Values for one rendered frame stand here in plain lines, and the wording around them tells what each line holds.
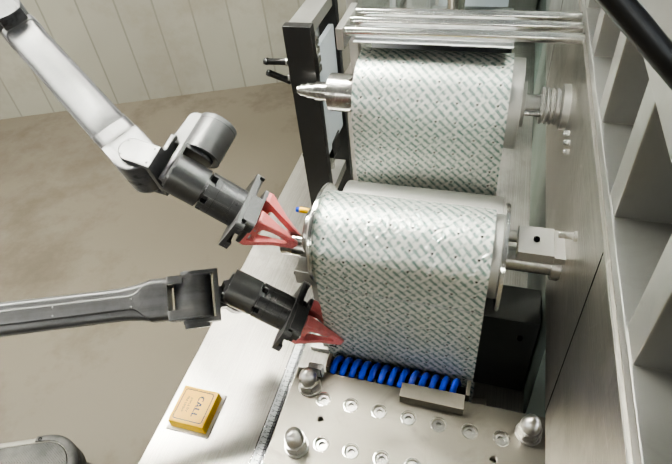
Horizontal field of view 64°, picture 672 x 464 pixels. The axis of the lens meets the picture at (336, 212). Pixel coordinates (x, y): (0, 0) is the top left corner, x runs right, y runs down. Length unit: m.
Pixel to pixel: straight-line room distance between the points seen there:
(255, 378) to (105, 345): 1.45
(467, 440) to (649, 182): 0.48
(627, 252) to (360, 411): 0.50
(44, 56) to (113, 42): 2.86
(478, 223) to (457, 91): 0.22
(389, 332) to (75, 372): 1.78
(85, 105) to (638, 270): 0.73
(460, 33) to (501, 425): 0.57
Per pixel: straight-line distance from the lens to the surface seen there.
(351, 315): 0.82
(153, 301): 0.84
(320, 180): 1.10
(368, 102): 0.85
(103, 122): 0.83
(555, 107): 0.88
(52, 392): 2.44
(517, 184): 1.43
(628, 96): 0.64
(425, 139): 0.86
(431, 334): 0.81
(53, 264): 2.93
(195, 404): 1.05
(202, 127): 0.78
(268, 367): 1.08
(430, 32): 0.84
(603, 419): 0.48
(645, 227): 0.54
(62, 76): 0.93
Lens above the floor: 1.81
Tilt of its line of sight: 43 degrees down
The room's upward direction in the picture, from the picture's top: 7 degrees counter-clockwise
